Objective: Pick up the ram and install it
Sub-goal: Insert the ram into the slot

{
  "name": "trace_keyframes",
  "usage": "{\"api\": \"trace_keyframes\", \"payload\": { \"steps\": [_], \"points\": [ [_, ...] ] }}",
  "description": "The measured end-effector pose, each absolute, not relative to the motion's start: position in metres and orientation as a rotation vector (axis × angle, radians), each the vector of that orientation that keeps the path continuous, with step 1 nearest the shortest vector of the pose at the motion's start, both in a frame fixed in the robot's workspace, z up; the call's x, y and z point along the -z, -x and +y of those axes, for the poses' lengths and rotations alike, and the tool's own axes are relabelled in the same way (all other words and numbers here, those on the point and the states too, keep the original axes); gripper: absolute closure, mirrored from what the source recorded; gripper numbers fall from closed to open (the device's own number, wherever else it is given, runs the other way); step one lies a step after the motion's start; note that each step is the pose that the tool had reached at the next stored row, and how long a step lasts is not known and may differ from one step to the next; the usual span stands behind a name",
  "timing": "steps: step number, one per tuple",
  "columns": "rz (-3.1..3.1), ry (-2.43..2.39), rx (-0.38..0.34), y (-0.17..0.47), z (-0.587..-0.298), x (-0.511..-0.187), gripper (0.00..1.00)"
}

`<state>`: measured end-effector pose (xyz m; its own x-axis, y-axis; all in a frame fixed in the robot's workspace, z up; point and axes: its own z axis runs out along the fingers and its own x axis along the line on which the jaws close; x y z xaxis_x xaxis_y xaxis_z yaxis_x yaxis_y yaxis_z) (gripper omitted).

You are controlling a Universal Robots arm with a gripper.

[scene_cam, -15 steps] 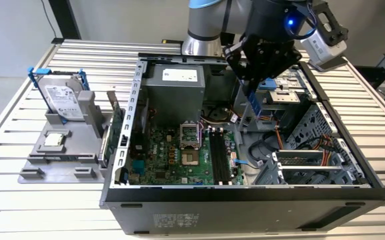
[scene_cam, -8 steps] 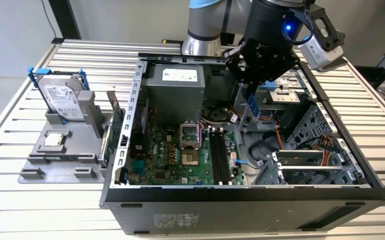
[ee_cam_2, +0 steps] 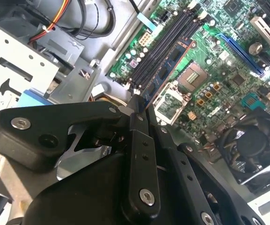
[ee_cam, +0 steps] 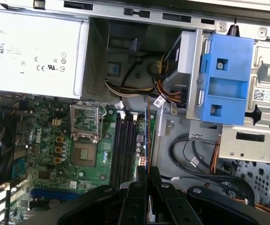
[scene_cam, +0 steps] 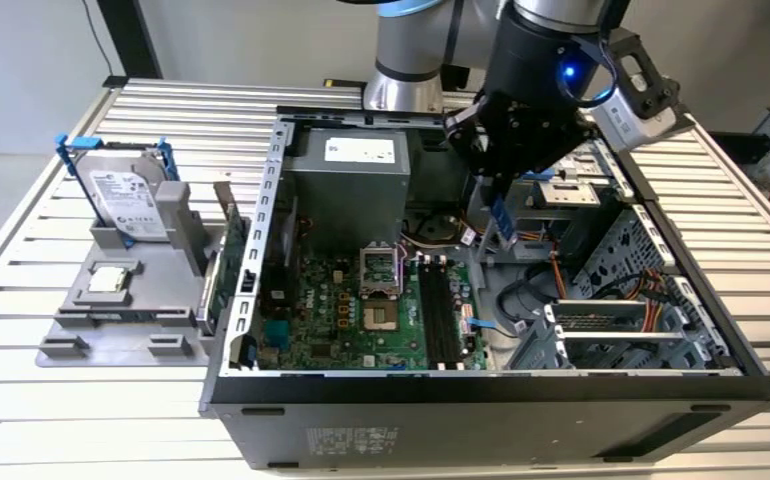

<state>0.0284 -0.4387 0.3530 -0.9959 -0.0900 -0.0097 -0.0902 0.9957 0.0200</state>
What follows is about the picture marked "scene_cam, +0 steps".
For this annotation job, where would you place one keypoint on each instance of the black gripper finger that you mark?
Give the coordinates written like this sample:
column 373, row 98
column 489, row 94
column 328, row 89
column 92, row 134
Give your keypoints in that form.
column 467, row 135
column 567, row 140

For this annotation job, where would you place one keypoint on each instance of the RAM stick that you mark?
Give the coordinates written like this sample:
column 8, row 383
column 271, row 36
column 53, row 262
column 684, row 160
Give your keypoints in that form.
column 503, row 217
column 124, row 316

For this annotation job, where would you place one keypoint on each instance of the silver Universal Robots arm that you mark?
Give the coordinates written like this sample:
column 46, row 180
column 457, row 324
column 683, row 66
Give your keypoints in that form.
column 411, row 50

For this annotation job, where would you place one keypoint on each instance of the black RAM slot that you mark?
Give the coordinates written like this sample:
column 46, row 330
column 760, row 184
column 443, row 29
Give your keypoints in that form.
column 436, row 312
column 443, row 312
column 428, row 312
column 451, row 312

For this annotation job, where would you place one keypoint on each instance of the blue plastic drive latch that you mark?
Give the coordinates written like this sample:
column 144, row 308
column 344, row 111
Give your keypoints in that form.
column 537, row 176

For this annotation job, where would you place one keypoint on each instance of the grey power supply unit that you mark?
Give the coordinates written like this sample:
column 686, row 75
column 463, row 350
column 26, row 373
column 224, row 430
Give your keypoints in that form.
column 344, row 200

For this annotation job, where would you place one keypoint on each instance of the thin locking lever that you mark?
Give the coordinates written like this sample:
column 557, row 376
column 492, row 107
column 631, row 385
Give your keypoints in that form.
column 401, row 272

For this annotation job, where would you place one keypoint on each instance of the grey metal disk bay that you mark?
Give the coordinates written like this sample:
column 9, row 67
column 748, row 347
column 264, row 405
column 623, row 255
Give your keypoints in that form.
column 597, row 310

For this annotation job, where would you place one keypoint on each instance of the CPU socket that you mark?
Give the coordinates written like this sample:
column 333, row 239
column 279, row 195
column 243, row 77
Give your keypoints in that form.
column 381, row 315

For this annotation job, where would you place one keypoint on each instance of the green motherboard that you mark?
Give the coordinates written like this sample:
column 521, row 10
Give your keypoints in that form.
column 331, row 320

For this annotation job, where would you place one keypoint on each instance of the green graphics card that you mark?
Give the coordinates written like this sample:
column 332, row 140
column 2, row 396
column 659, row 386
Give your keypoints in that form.
column 231, row 260

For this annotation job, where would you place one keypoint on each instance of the teal expansion slot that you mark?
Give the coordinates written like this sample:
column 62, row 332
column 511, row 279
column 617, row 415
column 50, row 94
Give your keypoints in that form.
column 277, row 333

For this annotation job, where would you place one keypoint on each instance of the hard disk in blue carrier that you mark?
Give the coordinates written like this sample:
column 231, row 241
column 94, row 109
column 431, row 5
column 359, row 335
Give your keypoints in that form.
column 124, row 200

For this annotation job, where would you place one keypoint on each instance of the black table corner cap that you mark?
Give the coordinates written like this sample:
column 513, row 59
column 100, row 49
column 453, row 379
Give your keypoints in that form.
column 116, row 81

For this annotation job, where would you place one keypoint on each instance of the grey parts rack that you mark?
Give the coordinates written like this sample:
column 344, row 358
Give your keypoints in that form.
column 157, row 280

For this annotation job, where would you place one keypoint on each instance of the black open PC case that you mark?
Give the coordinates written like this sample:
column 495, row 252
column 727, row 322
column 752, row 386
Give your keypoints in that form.
column 424, row 430

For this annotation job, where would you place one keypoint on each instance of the silver CPU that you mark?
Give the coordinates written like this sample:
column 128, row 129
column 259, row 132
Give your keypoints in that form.
column 106, row 281

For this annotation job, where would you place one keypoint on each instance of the black upright post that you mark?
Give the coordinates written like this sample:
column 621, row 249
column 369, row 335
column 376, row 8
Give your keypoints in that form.
column 140, row 40

